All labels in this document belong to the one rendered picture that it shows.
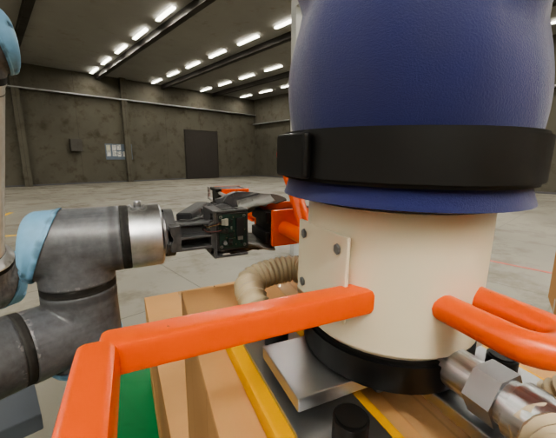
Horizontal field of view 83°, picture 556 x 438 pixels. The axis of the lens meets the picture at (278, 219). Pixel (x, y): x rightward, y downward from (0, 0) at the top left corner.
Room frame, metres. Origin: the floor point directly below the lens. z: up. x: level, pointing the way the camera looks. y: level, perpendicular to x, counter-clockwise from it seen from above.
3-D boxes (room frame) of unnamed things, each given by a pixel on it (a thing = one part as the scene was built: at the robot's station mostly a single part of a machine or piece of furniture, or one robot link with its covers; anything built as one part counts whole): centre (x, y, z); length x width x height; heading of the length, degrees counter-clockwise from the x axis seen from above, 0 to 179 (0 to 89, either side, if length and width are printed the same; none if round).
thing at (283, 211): (0.54, -0.01, 1.20); 0.10 x 0.08 x 0.06; 115
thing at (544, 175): (0.31, -0.11, 1.31); 0.23 x 0.23 x 0.04
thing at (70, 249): (0.41, 0.27, 1.20); 0.12 x 0.09 x 0.10; 116
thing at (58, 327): (0.39, 0.28, 1.09); 0.12 x 0.09 x 0.12; 145
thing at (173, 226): (0.47, 0.11, 1.20); 0.12 x 0.09 x 0.08; 116
